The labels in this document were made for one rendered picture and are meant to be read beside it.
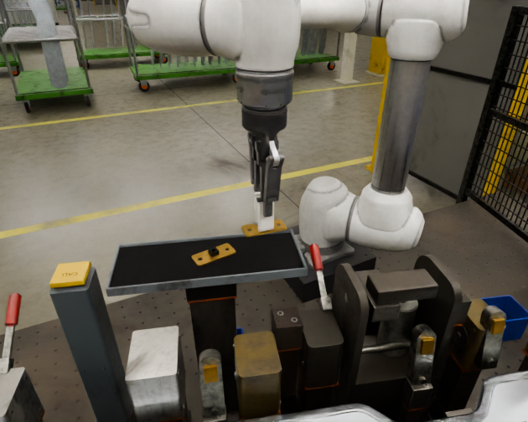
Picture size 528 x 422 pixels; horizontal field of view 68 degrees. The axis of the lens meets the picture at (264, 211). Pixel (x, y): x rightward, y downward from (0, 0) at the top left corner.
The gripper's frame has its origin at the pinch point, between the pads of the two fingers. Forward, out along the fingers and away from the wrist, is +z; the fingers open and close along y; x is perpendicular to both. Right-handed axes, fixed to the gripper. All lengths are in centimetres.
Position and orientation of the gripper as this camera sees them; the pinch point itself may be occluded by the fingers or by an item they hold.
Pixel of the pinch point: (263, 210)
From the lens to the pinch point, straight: 73.7
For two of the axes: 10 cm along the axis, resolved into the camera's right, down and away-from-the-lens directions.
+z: 0.0, 8.6, 5.1
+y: 3.2, 4.9, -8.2
